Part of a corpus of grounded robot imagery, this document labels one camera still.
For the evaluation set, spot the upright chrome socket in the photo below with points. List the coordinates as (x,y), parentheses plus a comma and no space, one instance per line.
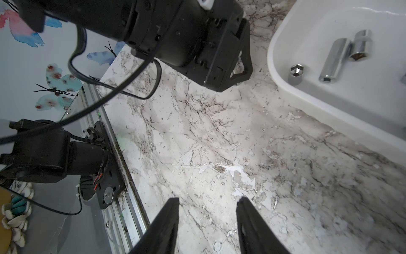
(296,73)

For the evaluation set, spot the white plastic storage box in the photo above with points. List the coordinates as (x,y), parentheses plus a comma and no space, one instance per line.
(368,101)

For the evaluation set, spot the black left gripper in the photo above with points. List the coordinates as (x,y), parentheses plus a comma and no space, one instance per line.
(210,47)

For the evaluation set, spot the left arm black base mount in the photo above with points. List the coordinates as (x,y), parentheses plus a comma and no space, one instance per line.
(50,157)

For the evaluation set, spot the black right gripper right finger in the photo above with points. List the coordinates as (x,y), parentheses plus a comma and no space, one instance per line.
(255,236)

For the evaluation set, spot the stepped chrome socket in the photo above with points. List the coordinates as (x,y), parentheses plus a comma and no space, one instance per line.
(362,44)

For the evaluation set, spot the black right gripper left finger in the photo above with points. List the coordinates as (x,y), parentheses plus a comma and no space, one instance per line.
(161,235)

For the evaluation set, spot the aluminium front rail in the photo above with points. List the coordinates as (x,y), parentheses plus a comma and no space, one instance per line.
(124,218)

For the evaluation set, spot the long chrome hex socket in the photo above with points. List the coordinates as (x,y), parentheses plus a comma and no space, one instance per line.
(335,60)

